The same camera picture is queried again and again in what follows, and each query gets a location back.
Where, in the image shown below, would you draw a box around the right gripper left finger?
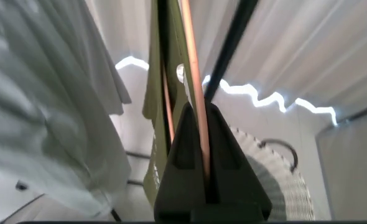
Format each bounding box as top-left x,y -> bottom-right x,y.
154,101 -> 208,223

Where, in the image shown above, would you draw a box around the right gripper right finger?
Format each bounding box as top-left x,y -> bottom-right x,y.
205,101 -> 273,223

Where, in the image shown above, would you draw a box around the green garment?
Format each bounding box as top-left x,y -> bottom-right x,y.
142,0 -> 200,208

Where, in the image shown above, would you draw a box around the pink clothes hanger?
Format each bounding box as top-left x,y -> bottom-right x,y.
160,0 -> 211,183

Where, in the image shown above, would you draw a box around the pale grey shorts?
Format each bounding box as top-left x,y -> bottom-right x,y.
0,0 -> 133,218

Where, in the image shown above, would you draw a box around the white laundry basket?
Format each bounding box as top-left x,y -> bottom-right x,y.
229,126 -> 315,222

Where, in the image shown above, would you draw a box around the black clothes rack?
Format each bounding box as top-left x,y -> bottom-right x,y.
126,0 -> 259,187

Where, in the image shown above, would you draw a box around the white curtain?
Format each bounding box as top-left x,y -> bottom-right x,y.
85,0 -> 367,125

